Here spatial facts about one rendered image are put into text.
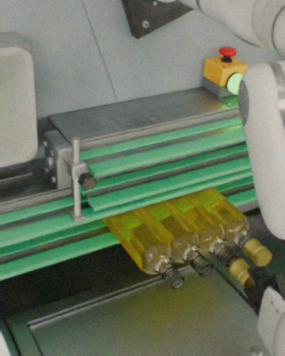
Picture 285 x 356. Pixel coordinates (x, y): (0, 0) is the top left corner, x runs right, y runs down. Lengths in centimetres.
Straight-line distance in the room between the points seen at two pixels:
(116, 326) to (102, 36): 56
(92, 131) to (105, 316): 35
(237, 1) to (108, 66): 36
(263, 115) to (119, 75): 62
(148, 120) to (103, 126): 10
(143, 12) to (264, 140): 59
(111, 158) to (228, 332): 39
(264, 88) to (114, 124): 54
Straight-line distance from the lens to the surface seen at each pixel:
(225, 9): 89
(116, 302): 108
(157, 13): 112
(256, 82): 59
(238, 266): 98
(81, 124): 108
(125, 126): 107
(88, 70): 111
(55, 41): 107
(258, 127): 57
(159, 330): 104
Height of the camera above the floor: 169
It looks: 47 degrees down
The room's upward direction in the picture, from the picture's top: 135 degrees clockwise
